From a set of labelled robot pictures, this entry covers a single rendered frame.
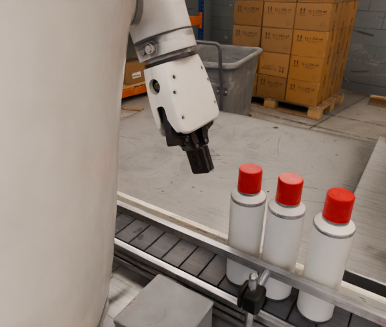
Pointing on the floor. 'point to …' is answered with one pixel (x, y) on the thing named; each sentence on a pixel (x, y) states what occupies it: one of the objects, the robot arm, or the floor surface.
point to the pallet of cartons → (297, 50)
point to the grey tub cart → (229, 73)
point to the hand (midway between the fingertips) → (200, 159)
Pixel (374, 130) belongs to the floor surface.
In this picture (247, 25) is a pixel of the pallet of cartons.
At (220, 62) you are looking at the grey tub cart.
